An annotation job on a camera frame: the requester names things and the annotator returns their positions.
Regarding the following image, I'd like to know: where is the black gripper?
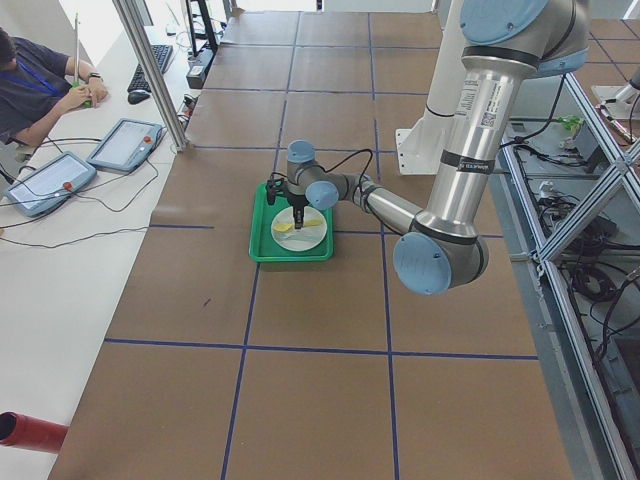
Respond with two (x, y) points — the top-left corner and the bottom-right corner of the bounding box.
(287, 189), (309, 230)

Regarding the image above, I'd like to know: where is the yellow plastic spoon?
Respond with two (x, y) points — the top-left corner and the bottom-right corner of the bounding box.
(272, 219), (324, 233)

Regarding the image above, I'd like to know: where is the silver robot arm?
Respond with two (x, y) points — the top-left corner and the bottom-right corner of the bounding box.
(279, 1), (591, 295)

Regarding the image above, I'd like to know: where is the white round plate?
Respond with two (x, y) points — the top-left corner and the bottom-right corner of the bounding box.
(271, 206), (328, 252)

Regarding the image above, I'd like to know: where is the green plastic tray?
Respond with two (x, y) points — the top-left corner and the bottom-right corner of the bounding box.
(249, 182), (333, 263)

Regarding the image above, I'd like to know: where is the far teach pendant tablet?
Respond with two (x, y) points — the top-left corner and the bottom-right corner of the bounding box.
(86, 118), (164, 173)

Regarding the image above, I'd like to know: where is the teach pendant tablet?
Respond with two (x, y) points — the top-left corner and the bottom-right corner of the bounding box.
(86, 118), (164, 173)
(4, 152), (97, 217)

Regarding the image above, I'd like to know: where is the black computer mouse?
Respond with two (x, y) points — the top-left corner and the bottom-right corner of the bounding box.
(127, 90), (151, 105)

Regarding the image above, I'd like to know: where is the black keyboard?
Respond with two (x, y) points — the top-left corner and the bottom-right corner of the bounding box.
(126, 44), (175, 94)

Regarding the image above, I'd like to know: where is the near teach pendant tablet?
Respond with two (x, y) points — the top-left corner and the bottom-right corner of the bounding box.
(4, 152), (97, 217)

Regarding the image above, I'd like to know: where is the seated person dark shirt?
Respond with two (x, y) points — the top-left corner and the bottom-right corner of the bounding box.
(1, 31), (108, 147)

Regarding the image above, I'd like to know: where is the red cylinder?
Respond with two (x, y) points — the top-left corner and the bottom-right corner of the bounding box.
(1, 412), (68, 454)

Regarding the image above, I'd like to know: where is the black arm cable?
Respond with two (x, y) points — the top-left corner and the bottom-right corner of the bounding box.
(269, 147), (376, 201)

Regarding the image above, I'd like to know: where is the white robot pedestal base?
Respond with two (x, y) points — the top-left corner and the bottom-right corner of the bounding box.
(396, 0), (466, 175)

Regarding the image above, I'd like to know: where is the aluminium side frame rack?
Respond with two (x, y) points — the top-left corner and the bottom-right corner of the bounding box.
(496, 75), (639, 479)

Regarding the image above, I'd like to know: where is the aluminium frame post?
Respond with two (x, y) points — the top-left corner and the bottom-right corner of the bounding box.
(113, 0), (188, 152)

